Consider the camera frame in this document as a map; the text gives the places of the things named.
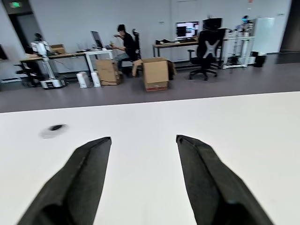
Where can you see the small cardboard box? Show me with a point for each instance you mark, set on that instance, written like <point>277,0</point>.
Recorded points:
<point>57,48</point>

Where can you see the person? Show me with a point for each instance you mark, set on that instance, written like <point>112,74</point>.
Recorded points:
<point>125,50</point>

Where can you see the black waste bin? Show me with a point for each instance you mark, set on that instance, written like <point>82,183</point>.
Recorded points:
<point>260,59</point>

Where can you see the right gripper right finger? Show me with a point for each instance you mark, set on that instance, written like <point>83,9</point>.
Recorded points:
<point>211,178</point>

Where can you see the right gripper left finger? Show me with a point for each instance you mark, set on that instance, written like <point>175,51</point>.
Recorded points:
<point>79,178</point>

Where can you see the open cardboard box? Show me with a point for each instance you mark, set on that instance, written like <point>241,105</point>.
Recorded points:
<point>156,73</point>

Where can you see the dark computer monitor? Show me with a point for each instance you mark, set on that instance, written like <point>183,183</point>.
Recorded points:
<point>212,23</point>

